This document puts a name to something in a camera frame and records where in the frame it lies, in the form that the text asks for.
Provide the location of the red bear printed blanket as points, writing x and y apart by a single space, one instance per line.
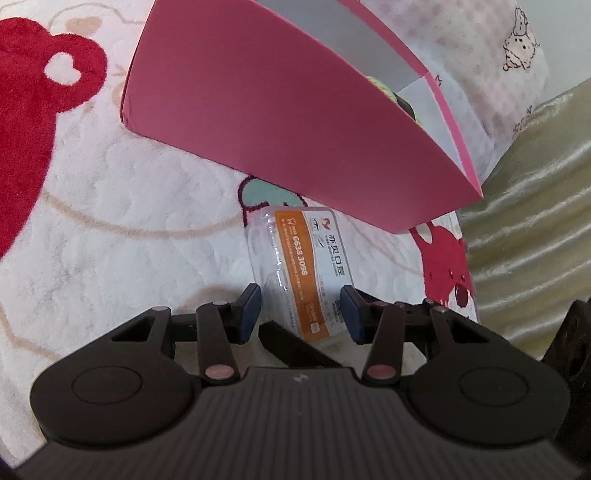
115 230

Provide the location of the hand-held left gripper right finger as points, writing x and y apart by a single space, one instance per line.
353 316

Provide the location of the green yarn ball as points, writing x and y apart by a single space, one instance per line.
392 99

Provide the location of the pink cardboard box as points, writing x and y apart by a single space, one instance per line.
277 106

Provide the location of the clear packet with orange label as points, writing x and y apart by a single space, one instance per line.
304 267

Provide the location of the beige satin cloth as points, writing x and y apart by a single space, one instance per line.
531 207

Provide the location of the pink checked cartoon pillow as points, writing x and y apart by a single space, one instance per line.
485 69

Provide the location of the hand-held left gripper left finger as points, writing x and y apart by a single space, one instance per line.
249 310

